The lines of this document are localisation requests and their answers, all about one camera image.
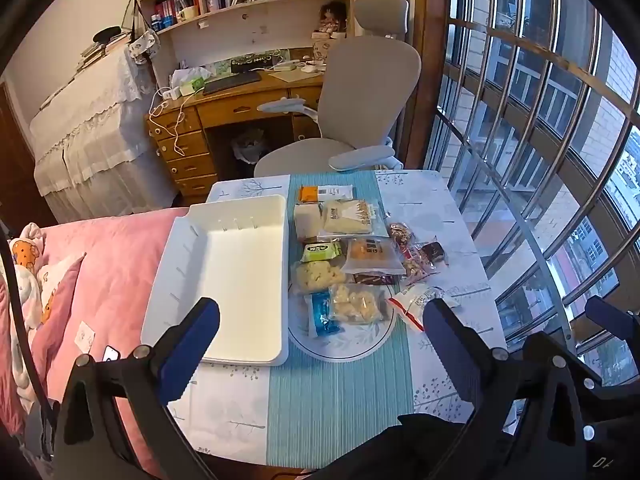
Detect orange and white snack packet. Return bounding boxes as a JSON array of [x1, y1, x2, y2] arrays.
[[298, 185, 354, 204]]

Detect wooden bookshelf hutch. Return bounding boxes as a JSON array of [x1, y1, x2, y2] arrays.
[[132, 0, 353, 86]]

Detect dark brown cake packet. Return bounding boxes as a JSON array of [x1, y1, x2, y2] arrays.
[[419, 241, 449, 267]]

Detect walnut date clear packet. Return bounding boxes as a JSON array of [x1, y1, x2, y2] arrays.
[[388, 221, 417, 252]]

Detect white charging cable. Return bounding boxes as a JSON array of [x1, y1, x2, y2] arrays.
[[148, 87, 201, 158]]

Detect white lace cover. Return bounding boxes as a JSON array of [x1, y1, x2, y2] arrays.
[[29, 45, 176, 211]]

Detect pink blanket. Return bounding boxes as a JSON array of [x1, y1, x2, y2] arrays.
[[0, 207, 201, 480]]

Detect triangle cake clear packet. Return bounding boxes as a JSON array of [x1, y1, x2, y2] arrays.
[[318, 198, 390, 239]]

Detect clear puffed snack packet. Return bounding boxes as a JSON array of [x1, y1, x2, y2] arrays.
[[291, 259, 347, 296], [327, 283, 390, 326]]

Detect lined trash bin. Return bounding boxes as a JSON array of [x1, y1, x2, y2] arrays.
[[231, 129, 268, 165]]

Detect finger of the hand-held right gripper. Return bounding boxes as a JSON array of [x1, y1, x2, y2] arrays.
[[575, 296, 640, 392]]

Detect blue snack packet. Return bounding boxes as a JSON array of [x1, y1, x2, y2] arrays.
[[306, 291, 343, 338]]

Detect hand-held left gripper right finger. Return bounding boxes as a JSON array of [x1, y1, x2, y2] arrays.
[[422, 298, 586, 480]]

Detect wooden desk with drawers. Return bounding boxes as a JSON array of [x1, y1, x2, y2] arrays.
[[145, 50, 331, 198]]

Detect metal window grille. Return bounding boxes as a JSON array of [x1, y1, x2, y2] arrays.
[[425, 0, 640, 386]]

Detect grey office chair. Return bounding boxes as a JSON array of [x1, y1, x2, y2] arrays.
[[254, 0, 422, 179]]

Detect patterned cloth bag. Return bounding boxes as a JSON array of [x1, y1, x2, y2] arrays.
[[128, 30, 162, 64]]

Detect white label tag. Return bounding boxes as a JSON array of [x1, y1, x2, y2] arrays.
[[75, 322, 96, 352]]

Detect orange bread packet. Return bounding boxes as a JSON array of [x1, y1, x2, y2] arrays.
[[344, 236, 407, 277]]

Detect red and white snack packet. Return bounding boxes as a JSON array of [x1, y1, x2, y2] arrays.
[[388, 284, 461, 333]]

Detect black keyboard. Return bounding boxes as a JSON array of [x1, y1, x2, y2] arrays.
[[202, 71, 263, 96]]

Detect small brown snack packet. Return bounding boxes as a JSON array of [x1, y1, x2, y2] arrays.
[[354, 271, 397, 287]]

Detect small red snack packet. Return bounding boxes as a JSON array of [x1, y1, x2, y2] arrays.
[[400, 246, 437, 281]]

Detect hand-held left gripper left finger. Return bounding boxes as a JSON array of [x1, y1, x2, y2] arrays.
[[52, 296, 221, 480]]

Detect black cable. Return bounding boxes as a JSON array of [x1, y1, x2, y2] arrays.
[[0, 220, 56, 441]]

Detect white cracker packet brown end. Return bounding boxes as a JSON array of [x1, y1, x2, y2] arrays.
[[293, 203, 325, 240]]

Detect cartoon print cloth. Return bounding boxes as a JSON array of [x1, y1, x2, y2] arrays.
[[10, 222, 86, 401]]

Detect white plastic organizer tray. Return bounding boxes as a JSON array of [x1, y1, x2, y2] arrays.
[[141, 194, 290, 367]]

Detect brown haired doll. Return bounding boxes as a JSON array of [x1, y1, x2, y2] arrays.
[[312, 1, 348, 41]]

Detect small green pastry packet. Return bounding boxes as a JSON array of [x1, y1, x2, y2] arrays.
[[300, 240, 344, 263]]

